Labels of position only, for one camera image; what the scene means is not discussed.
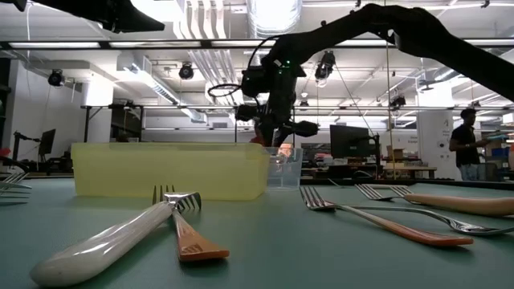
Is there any distant black table frame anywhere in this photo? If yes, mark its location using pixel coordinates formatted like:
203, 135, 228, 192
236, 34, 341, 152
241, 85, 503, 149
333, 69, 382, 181
81, 104, 297, 142

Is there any silver ventilation duct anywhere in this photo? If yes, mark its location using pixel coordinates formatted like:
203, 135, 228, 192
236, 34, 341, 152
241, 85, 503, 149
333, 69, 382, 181
247, 0, 303, 125

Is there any wooden desk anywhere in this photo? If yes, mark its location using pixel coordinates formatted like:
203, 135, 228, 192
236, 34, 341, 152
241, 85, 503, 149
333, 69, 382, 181
381, 166, 438, 181

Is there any pale orange-handled fork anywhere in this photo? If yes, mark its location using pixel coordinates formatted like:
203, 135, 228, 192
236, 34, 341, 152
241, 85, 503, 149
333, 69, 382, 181
355, 183, 514, 218
390, 185, 417, 199

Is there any red-orange-handled fork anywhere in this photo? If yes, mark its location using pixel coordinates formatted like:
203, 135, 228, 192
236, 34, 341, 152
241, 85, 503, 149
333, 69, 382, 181
335, 204, 514, 237
0, 171, 31, 186
299, 185, 476, 248
151, 185, 230, 264

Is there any yellow translucent plastic bin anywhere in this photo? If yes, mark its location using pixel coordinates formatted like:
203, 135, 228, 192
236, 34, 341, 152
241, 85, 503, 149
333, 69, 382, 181
71, 141, 271, 201

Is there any black monitor stand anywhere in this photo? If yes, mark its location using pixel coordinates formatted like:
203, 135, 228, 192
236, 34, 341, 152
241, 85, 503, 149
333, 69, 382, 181
368, 133, 381, 180

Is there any shelf with blue bins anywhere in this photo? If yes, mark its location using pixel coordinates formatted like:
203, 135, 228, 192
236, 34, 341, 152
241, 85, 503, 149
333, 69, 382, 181
479, 130, 514, 181

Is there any small black monitor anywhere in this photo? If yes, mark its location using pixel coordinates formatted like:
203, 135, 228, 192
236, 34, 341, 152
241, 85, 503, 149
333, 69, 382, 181
39, 128, 57, 161

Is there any clear plastic bin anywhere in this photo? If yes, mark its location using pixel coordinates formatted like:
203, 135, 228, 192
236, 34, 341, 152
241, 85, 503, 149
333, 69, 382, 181
263, 146, 305, 192

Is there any thick white-handled fork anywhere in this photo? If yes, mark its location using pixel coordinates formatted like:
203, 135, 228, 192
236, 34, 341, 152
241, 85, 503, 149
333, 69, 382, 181
28, 191, 203, 288

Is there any black frame bar with lights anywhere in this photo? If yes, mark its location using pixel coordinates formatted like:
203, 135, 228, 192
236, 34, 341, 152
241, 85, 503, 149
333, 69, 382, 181
0, 39, 514, 51

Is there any large black monitor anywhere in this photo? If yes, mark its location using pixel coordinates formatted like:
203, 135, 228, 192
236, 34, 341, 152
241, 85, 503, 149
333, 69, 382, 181
329, 124, 371, 160

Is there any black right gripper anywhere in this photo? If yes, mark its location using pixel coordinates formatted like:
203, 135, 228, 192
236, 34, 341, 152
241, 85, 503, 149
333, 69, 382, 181
235, 63, 320, 148

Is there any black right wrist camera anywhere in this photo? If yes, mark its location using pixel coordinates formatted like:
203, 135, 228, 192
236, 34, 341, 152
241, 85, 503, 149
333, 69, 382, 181
239, 66, 268, 98

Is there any yellow hanging cord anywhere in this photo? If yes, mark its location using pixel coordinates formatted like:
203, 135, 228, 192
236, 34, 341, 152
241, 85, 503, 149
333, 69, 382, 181
383, 0, 397, 180

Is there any green table mat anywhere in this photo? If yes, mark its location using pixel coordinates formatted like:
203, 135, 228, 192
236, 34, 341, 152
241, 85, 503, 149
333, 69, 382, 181
0, 177, 514, 289

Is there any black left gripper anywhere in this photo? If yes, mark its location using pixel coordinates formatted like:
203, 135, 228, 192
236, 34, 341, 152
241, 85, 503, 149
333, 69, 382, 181
34, 0, 165, 34

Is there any cardboard box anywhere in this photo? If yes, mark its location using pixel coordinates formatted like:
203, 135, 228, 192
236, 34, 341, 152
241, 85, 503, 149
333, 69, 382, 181
385, 145, 406, 161

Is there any black cabinet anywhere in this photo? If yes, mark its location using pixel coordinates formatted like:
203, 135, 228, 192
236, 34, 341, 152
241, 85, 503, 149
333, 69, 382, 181
110, 103, 145, 140

